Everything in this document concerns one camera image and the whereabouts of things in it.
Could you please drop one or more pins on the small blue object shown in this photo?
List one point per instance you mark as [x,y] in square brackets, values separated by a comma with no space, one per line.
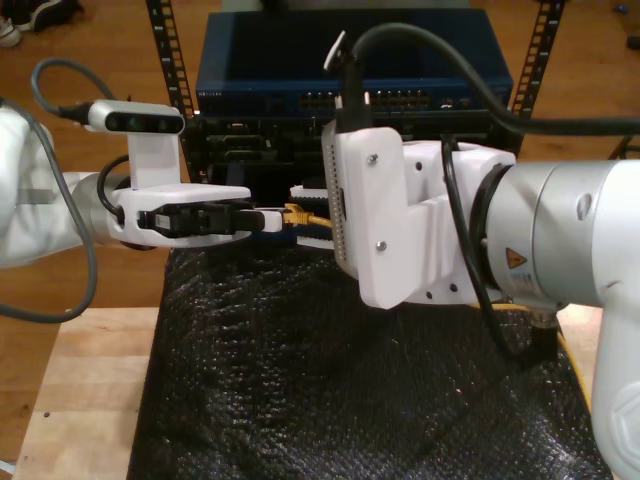
[620,8]

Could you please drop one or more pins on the white sneaker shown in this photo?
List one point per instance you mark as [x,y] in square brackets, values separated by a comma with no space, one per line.
[7,32]

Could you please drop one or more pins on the blue network switch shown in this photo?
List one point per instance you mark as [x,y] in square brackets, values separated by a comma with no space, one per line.
[275,50]

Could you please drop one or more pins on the black rack frame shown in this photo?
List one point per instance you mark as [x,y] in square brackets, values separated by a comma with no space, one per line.
[167,50]

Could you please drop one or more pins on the black server unit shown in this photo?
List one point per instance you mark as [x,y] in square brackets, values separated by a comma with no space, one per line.
[250,145]

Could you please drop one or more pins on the small white object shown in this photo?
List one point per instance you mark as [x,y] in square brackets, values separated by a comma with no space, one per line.
[5,466]

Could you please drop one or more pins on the small dark object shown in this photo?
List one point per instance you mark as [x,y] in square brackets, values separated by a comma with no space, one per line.
[635,42]

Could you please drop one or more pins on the black bubble wrap mat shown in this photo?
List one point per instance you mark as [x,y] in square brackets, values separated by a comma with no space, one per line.
[300,400]

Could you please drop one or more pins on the dark sneaker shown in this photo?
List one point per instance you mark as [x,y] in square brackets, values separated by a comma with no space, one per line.
[50,12]

